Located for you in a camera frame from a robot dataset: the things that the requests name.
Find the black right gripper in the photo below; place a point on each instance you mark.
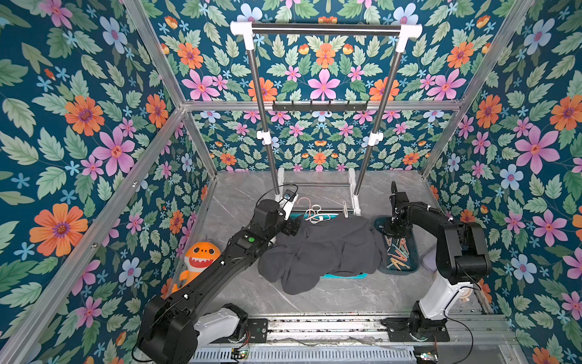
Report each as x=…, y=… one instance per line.
x=393, y=224

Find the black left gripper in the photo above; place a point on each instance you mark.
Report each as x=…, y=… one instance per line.
x=291, y=227

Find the white plastic hanger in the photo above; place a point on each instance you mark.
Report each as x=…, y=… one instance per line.
x=327, y=215

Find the dark grey t-shirt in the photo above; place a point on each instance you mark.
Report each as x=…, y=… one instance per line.
x=344, y=247

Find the white clothespin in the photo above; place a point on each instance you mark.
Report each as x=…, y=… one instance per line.
x=346, y=211

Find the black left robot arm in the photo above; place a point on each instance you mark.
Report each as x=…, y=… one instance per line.
x=175, y=327

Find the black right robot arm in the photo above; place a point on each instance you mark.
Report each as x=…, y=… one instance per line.
x=462, y=257

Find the teal laundry basket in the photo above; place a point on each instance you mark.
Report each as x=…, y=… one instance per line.
x=330, y=276

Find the dark teal clothespin tray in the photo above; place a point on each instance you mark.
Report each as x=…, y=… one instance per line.
x=400, y=252

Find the beige round clock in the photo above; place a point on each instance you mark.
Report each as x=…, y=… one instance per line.
x=465, y=294

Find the orange shark plush toy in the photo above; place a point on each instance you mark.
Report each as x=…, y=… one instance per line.
x=197, y=259

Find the pink wire hanger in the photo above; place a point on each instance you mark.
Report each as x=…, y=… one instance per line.
x=313, y=213

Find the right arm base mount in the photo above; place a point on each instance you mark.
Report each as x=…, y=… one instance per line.
x=417, y=330

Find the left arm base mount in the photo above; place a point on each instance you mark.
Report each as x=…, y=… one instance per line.
x=253, y=331

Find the black wall hook rail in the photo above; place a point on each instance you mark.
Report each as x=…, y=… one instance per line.
x=313, y=106

